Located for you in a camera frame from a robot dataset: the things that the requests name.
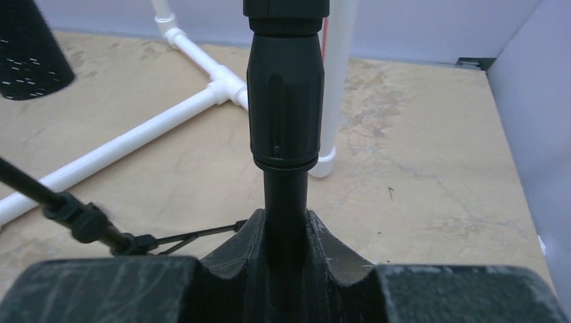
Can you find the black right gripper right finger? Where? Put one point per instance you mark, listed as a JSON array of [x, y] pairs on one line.
[[345, 287]]

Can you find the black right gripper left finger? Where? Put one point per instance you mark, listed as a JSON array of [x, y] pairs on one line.
[[138, 288]]

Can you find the black tripod stand with shockmount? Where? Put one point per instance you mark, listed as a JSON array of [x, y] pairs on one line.
[[88, 223]]

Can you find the black round-base microphone stand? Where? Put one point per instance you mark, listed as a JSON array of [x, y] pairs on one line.
[[285, 83]]

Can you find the black speckled condenser microphone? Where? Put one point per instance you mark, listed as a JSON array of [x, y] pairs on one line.
[[32, 63]]

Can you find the white PVC pipe frame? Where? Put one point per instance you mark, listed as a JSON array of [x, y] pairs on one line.
[[335, 39]]

